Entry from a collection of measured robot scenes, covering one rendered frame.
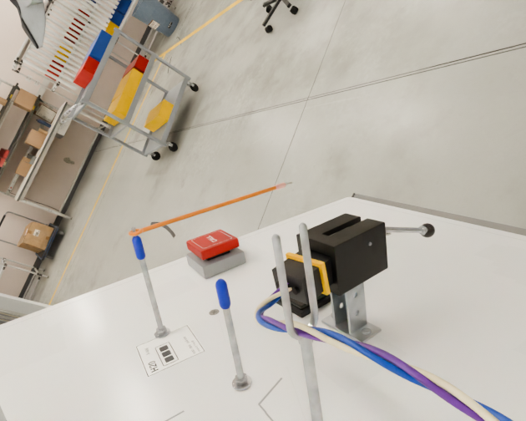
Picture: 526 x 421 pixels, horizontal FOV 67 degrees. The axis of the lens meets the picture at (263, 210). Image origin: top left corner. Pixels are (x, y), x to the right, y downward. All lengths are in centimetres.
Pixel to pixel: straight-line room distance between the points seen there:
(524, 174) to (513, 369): 131
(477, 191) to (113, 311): 139
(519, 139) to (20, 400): 159
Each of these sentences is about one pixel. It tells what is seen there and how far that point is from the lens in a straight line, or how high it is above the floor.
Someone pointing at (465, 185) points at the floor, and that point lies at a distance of 167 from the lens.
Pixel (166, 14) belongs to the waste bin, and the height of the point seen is 22.
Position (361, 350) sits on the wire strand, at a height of 119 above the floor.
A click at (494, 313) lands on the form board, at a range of 38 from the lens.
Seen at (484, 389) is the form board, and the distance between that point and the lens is 31.
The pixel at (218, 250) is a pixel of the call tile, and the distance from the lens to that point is 47.
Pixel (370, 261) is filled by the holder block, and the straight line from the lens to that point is 32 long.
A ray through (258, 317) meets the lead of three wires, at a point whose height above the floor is 119.
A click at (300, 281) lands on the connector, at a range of 27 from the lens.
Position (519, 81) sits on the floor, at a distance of 183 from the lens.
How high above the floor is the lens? 134
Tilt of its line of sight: 33 degrees down
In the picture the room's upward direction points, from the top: 63 degrees counter-clockwise
